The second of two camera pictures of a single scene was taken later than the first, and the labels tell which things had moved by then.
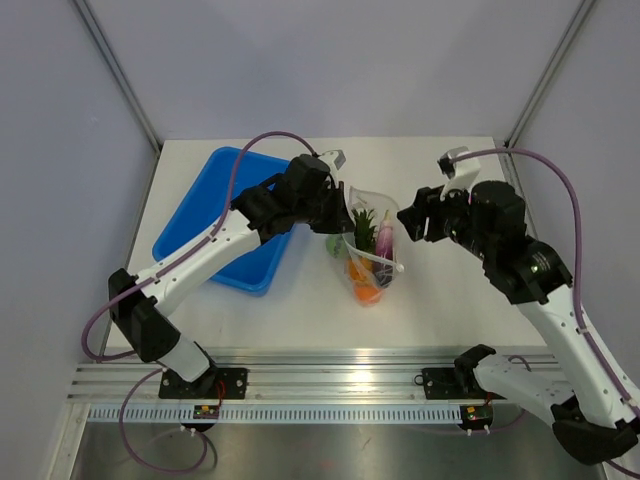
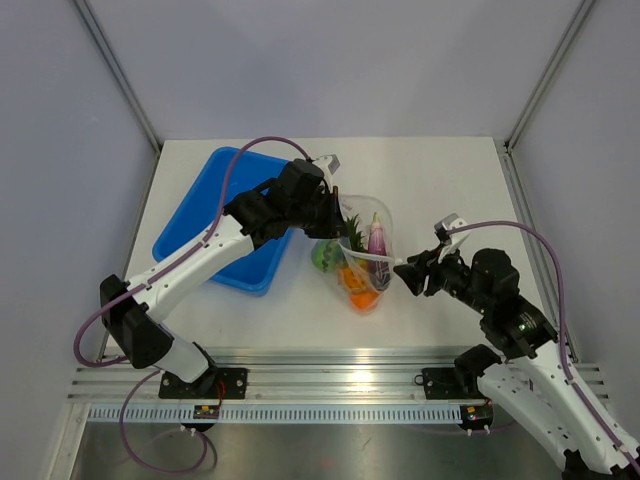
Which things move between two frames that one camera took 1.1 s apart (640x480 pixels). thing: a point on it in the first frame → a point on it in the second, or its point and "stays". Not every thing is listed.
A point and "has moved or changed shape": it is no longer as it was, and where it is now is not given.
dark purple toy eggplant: x=384 y=255 has moved or changed shape
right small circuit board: x=475 y=417 stays
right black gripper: x=414 y=217 → x=414 y=273
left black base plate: x=216 y=383 stays
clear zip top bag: x=372 y=247 has moved or changed shape
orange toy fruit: x=368 y=295 has moved or changed shape
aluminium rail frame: x=133 y=377 stays
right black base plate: x=445 y=384 stays
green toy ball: x=336 y=246 has moved or changed shape
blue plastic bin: x=204 y=206 stays
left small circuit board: x=206 y=412 stays
